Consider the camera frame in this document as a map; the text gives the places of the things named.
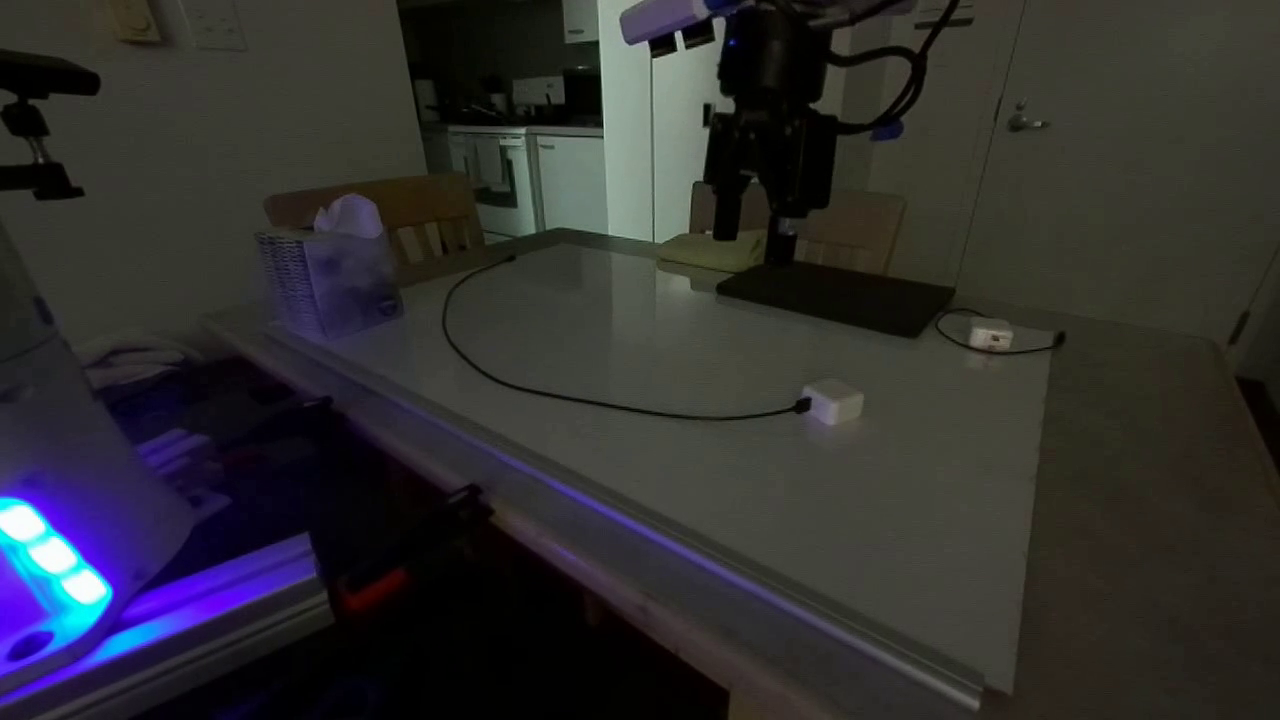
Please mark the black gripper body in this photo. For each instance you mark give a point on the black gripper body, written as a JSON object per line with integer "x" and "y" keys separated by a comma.
{"x": 773, "y": 133}

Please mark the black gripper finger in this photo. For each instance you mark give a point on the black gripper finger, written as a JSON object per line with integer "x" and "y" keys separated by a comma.
{"x": 725, "y": 220}
{"x": 783, "y": 236}

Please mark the robot base with blue lights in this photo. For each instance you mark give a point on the robot base with blue lights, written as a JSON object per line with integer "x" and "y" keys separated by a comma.
{"x": 82, "y": 520}

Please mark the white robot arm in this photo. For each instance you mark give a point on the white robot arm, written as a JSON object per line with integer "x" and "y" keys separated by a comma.
{"x": 666, "y": 24}

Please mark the yellow folded cloth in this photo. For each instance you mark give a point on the yellow folded cloth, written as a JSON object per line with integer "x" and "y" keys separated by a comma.
{"x": 705, "y": 254}

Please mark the wooden chair near door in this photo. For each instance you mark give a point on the wooden chair near door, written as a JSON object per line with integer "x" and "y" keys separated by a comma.
{"x": 858, "y": 230}

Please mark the black laptop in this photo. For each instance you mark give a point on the black laptop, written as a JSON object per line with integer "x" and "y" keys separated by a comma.
{"x": 845, "y": 297}

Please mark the white table mat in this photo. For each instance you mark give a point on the white table mat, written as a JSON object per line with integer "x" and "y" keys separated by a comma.
{"x": 868, "y": 484}

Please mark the wooden chair at side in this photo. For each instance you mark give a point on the wooden chair at side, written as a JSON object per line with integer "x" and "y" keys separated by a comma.
{"x": 425, "y": 218}

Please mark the grey tissue box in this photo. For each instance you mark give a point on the grey tissue box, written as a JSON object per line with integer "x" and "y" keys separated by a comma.
{"x": 336, "y": 272}

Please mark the door with metal handle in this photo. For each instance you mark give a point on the door with metal handle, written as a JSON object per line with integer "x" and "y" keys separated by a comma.
{"x": 1134, "y": 168}

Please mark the black camera tripod mount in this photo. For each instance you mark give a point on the black camera tripod mount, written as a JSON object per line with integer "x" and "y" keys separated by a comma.
{"x": 25, "y": 83}

